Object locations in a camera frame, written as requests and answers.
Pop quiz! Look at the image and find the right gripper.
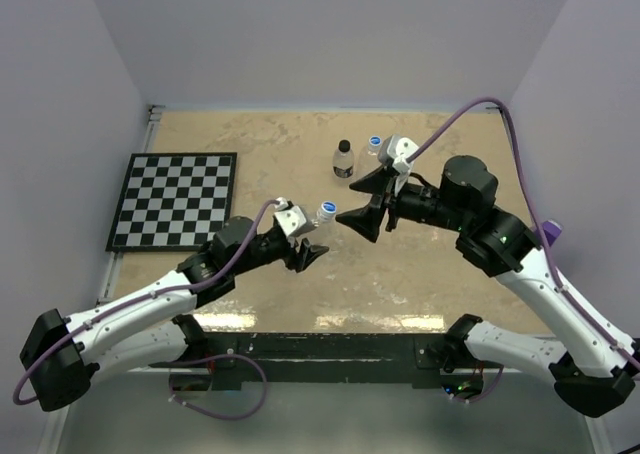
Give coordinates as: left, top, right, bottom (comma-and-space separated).
336, 162, 470, 241

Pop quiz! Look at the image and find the small clear plastic bottle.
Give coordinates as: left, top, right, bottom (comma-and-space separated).
332, 146, 355, 179

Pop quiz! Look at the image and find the black bottle cap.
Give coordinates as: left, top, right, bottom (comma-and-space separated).
338, 139, 351, 153

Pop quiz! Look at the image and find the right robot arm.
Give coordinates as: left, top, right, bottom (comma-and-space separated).
336, 155, 639, 418

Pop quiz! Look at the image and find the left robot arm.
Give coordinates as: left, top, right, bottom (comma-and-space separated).
13, 214, 328, 412

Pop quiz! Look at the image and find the black white checkerboard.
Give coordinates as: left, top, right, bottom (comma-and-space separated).
120, 152, 238, 253

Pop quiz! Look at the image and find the purple object table edge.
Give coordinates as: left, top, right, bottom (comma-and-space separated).
533, 219, 563, 247

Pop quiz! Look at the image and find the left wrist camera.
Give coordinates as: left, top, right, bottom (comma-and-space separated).
273, 197, 316, 238

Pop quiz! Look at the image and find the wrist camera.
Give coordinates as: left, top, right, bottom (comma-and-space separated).
378, 134, 419, 195
273, 197, 316, 238

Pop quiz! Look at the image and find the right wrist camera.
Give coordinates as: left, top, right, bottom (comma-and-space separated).
378, 134, 419, 195

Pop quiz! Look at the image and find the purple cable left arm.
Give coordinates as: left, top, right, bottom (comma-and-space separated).
12, 199, 286, 406

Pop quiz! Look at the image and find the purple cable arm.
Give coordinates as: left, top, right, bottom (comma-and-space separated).
12, 199, 286, 406
407, 96, 640, 380

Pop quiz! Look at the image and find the purple cable loop front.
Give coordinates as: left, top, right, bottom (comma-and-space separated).
168, 353, 269, 420

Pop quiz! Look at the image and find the aluminium rail left edge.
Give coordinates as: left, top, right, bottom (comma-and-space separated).
89, 106, 161, 314

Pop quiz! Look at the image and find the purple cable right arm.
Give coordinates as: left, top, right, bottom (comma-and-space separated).
407, 96, 640, 380

